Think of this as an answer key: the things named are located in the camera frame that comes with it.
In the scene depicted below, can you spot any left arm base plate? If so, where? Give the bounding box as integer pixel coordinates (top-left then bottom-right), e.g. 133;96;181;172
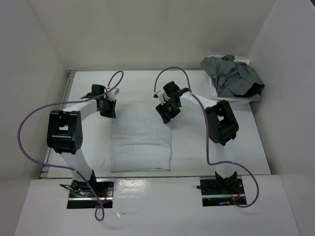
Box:
60;181;114;209

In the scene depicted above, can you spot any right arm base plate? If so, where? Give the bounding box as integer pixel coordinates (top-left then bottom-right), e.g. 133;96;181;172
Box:
196;177;247;207

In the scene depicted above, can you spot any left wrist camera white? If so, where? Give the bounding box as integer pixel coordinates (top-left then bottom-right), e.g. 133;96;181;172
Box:
105;88;120;101

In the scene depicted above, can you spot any grey skirt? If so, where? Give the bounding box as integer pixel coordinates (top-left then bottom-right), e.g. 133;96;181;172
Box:
200;55;264;98

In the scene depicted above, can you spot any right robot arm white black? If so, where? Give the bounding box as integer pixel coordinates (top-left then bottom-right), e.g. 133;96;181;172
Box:
154;81;239;193

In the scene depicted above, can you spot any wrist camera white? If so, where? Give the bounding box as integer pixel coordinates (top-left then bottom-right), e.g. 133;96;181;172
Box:
154;90;169;104
105;88;120;101

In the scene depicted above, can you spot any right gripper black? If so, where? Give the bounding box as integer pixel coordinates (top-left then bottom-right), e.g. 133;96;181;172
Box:
156;98;181;124

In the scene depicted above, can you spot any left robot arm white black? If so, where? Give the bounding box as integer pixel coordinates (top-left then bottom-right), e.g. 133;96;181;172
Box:
47;85;119;197

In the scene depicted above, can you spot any white skirt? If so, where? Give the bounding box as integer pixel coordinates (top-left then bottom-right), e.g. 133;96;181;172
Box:
110;111;172;173

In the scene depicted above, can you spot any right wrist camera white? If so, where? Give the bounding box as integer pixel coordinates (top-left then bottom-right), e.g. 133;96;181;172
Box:
154;90;169;104

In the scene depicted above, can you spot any white laundry basket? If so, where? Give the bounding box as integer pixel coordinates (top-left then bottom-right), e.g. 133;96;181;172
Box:
209;56;251;105

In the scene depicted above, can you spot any black garment in basket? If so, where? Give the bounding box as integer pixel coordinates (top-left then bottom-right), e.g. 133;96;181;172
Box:
244;83;265;102

